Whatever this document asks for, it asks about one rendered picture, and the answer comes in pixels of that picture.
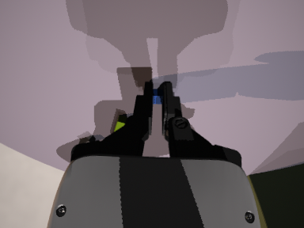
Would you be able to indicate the lime green rod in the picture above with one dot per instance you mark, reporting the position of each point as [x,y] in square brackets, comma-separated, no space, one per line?
[120,122]

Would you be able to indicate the small blue block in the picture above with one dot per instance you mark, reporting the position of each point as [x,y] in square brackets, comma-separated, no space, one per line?
[157,96]

